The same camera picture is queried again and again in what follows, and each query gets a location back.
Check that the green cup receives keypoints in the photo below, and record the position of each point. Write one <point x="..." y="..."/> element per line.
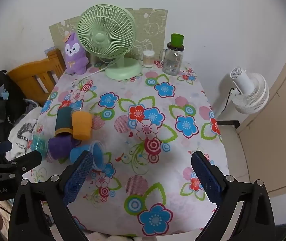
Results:
<point x="177" y="39"/>

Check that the glass mug jar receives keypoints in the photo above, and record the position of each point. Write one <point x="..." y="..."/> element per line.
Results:
<point x="173" y="64"/>

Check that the dark teal cup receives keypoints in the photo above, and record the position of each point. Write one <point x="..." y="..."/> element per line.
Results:
<point x="64" y="120"/>

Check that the beige cabinet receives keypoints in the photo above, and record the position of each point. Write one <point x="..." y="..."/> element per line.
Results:
<point x="283" y="130"/>

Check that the purple plush toy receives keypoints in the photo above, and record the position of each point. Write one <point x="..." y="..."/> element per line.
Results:
<point x="74" y="56"/>

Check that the green desk fan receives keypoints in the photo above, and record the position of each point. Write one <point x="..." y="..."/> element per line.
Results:
<point x="99" y="37"/>

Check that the white circulator fan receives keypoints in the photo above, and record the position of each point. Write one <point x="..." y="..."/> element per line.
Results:
<point x="252" y="93"/>

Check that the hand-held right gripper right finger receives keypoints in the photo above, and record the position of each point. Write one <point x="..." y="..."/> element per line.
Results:
<point x="205" y="178"/>

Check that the white plastic bag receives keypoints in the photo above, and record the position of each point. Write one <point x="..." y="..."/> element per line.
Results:
<point x="24" y="130"/>

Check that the blue cup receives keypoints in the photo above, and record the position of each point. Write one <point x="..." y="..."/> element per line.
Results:
<point x="76" y="152"/>

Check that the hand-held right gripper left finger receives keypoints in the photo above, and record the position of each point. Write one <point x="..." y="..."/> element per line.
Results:
<point x="79" y="175"/>

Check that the floral tablecloth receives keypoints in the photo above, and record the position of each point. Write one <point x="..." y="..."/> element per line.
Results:
<point x="143" y="93"/>

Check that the purple cup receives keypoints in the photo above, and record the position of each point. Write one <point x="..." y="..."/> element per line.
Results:
<point x="59" y="146"/>

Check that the black clothing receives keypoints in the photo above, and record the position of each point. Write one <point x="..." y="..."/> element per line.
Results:
<point x="10" y="100"/>

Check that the green patterned board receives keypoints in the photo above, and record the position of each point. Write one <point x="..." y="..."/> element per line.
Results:
<point x="150" y="25"/>

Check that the turquoise cup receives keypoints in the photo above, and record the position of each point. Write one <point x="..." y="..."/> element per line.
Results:
<point x="38" y="143"/>

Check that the orange cup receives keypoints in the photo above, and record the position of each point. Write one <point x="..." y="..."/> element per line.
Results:
<point x="82" y="125"/>

